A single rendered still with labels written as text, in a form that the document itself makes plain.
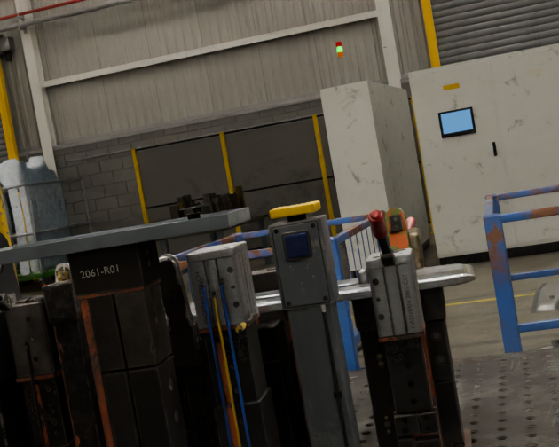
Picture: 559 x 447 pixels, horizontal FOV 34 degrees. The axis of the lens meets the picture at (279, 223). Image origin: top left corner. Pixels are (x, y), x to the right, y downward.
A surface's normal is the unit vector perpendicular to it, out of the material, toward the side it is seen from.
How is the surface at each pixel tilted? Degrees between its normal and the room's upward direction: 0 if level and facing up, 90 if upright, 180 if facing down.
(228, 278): 90
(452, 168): 90
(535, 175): 90
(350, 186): 90
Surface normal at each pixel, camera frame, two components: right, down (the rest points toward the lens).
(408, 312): -0.17, 0.08
